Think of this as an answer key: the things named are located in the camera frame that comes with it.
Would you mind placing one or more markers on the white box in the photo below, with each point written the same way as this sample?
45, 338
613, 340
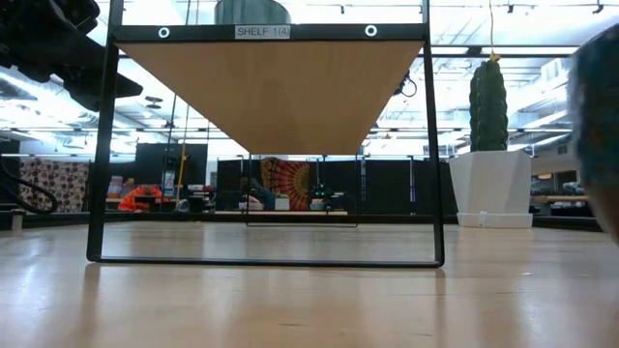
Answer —
282, 203

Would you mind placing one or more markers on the person in orange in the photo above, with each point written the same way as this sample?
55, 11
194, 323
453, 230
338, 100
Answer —
140, 199

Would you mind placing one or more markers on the brown patterned panel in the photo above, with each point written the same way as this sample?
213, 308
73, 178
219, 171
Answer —
53, 183

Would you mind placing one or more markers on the wooden background table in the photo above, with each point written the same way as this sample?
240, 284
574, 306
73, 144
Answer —
232, 212

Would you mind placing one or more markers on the black frame wooden shelf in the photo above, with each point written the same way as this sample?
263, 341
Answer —
271, 96

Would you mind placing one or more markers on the green cactus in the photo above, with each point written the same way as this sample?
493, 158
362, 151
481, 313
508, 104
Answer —
488, 106

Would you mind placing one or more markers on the black monitor panel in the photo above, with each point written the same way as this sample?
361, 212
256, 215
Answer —
169, 164

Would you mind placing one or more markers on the black background robot arm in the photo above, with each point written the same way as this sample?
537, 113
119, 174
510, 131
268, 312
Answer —
326, 193

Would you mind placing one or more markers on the dark green brown mug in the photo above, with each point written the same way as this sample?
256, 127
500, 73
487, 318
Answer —
597, 121

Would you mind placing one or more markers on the black partition wall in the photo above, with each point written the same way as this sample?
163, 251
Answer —
387, 186

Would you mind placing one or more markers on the large teal mug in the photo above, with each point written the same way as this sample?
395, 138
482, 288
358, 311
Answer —
251, 12

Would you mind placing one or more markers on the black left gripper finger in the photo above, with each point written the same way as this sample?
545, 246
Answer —
104, 93

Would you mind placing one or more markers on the black aluminium table frame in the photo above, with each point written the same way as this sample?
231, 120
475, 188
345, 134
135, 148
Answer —
387, 219

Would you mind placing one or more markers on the white pot saucer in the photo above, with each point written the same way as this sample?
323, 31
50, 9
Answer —
493, 221

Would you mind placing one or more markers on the orange patterned tapestry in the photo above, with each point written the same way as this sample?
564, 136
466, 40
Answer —
290, 181

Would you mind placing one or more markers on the green container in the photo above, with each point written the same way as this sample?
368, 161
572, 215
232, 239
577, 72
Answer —
316, 204

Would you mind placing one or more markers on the white faceted plant pot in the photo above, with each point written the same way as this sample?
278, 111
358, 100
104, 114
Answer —
491, 183

